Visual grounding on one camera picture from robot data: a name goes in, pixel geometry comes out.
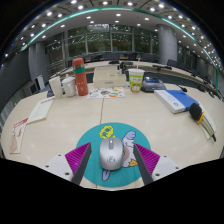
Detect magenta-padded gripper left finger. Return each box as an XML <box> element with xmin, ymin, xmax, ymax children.
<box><xmin>43</xmin><ymin>142</ymin><xmax>93</xmax><ymax>187</ymax></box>

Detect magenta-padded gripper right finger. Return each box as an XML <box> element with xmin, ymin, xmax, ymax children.
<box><xmin>132</xmin><ymin>143</ymin><xmax>183</xmax><ymax>187</ymax></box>

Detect silver computer mouse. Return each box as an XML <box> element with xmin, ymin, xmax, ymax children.
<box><xmin>99</xmin><ymin>137</ymin><xmax>125</xmax><ymax>171</ymax></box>

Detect round teal cartoon mouse pad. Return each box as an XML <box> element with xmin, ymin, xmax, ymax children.
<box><xmin>75</xmin><ymin>122</ymin><xmax>152</xmax><ymax>188</ymax></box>

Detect white paper document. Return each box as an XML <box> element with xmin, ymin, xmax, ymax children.
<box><xmin>26</xmin><ymin>96</ymin><xmax>55</xmax><ymax>125</ymax></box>

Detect red and white booklet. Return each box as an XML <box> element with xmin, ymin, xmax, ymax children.
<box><xmin>8</xmin><ymin>117</ymin><xmax>30</xmax><ymax>155</ymax></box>

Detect blue and white book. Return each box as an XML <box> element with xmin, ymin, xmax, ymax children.
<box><xmin>153</xmin><ymin>89</ymin><xmax>200</xmax><ymax>115</ymax></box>

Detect black and yellow microphone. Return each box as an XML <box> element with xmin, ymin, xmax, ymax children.
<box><xmin>188</xmin><ymin>102</ymin><xmax>217</xmax><ymax>143</ymax></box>

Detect colourful sticker sheet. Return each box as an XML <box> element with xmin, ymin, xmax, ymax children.
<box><xmin>86</xmin><ymin>86</ymin><xmax>126</xmax><ymax>100</ymax></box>

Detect white lidded mug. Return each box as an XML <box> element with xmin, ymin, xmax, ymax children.
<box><xmin>61</xmin><ymin>73</ymin><xmax>78</xmax><ymax>98</ymax></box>

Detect tall white cup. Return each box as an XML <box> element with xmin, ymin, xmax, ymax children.
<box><xmin>48</xmin><ymin>75</ymin><xmax>64</xmax><ymax>99</ymax></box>

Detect dark grey device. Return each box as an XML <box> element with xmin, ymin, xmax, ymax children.
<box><xmin>140</xmin><ymin>76</ymin><xmax>167</xmax><ymax>93</ymax></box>

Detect printed paper cup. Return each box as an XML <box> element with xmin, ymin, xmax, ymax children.
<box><xmin>127</xmin><ymin>59</ymin><xmax>146</xmax><ymax>94</ymax></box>

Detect red bottle with green band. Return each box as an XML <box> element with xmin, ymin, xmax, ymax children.
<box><xmin>71</xmin><ymin>57</ymin><xmax>90</xmax><ymax>97</ymax></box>

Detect dark office chairs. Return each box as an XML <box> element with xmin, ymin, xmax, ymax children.
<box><xmin>99</xmin><ymin>51</ymin><xmax>216</xmax><ymax>93</ymax></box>

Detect ceiling lights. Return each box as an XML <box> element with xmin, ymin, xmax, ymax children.
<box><xmin>3</xmin><ymin>0</ymin><xmax>218</xmax><ymax>63</ymax></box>

